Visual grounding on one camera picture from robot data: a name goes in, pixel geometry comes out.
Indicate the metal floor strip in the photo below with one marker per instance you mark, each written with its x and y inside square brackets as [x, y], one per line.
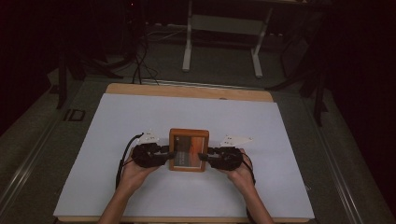
[202, 84]

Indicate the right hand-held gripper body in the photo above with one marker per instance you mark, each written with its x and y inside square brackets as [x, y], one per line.
[229, 157]

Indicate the wooden photo frame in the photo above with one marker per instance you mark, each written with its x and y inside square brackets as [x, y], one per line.
[189, 149]

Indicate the person's left hand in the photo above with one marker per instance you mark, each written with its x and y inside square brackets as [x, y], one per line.
[135, 177]

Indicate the black metal stand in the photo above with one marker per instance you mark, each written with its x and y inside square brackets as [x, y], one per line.
[62, 77]
[318, 93]

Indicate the white metal desk frame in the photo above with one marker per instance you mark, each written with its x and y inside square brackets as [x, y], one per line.
[186, 46]

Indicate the metal floor rail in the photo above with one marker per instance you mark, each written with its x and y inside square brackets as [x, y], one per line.
[336, 168]
[25, 168]

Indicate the person's right hand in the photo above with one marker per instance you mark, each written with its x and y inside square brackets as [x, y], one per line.
[241, 177]

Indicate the white table mat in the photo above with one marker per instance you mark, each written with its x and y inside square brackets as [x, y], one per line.
[186, 112]

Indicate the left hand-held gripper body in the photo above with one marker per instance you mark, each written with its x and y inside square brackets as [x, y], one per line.
[148, 155]

